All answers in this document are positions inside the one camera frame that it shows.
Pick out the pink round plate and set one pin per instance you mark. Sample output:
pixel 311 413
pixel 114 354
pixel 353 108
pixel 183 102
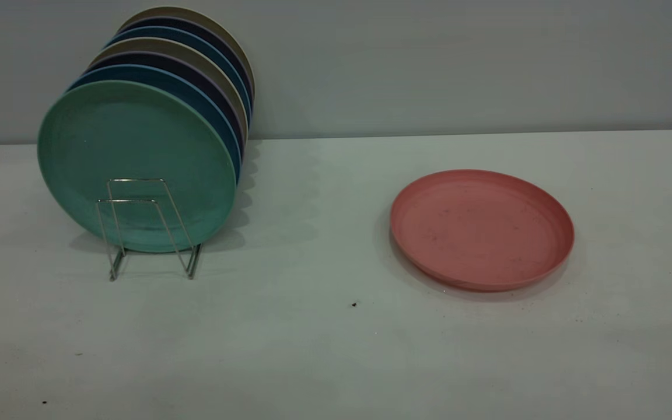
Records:
pixel 482 230

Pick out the green round plate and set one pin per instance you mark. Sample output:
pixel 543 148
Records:
pixel 132 151

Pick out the blue round plate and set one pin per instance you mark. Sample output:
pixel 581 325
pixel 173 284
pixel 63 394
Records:
pixel 164 32
pixel 155 73

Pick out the beige round plate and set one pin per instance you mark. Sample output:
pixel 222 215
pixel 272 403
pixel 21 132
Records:
pixel 175 11
pixel 161 45

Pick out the dark purple round plate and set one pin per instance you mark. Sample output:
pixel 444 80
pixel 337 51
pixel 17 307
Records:
pixel 170 22
pixel 149 58

